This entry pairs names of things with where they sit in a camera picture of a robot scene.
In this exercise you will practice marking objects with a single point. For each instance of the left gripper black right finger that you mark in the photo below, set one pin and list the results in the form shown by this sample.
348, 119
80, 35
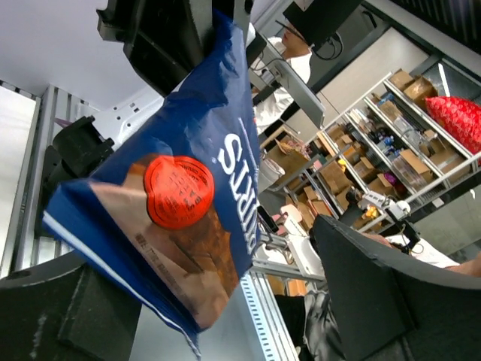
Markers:
391, 306

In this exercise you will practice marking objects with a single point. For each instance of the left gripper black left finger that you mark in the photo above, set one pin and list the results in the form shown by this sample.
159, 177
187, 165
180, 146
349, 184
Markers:
65, 310

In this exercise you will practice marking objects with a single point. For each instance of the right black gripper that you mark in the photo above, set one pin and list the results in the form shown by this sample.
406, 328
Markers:
165, 39

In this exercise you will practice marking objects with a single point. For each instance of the blue spicy sweet chilli bag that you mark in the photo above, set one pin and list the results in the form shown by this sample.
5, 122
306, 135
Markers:
171, 216

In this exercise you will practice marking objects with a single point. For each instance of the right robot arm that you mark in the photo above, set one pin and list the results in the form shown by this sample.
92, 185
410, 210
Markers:
90, 139

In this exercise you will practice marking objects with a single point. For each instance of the person in white shirt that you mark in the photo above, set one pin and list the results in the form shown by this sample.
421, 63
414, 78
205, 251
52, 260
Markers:
293, 63

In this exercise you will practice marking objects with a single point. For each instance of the black computer monitor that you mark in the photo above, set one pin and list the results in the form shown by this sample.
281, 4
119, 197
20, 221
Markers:
320, 19

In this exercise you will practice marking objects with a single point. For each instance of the metal storage rack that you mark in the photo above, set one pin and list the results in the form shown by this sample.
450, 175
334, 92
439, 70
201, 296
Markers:
386, 143

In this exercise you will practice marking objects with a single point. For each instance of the red patterned bag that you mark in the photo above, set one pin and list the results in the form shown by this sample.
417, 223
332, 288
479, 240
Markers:
459, 117

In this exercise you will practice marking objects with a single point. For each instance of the white slotted cable duct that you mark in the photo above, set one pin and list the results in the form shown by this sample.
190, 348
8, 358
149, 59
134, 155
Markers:
265, 328

